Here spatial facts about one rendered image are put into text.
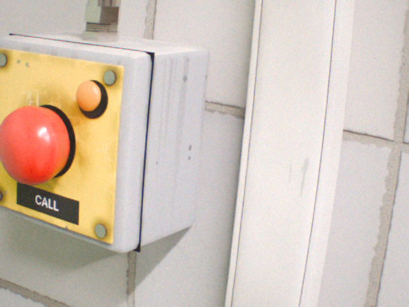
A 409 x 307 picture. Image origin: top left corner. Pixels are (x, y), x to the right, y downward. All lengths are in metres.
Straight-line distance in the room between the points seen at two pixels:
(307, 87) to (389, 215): 0.08
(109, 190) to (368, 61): 0.14
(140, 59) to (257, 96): 0.06
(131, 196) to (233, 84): 0.08
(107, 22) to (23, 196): 0.10
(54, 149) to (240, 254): 0.11
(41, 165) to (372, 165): 0.16
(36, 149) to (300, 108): 0.13
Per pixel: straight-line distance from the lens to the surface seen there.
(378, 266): 0.43
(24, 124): 0.40
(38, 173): 0.41
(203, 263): 0.47
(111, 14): 0.44
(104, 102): 0.40
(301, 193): 0.42
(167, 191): 0.43
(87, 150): 0.41
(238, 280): 0.44
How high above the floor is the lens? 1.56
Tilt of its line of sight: 14 degrees down
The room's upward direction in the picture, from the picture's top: 5 degrees clockwise
